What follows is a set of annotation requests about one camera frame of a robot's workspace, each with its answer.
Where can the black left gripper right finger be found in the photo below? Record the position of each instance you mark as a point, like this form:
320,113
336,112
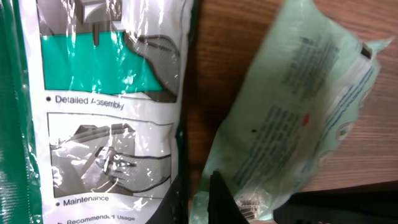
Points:
222,209

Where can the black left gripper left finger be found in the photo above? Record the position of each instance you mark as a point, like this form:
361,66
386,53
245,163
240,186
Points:
173,207

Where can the green sponge package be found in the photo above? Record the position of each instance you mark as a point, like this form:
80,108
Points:
91,99

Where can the teal wipes packet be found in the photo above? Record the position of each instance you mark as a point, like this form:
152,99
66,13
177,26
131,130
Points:
300,99

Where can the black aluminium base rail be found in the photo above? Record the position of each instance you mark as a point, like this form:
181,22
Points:
364,204

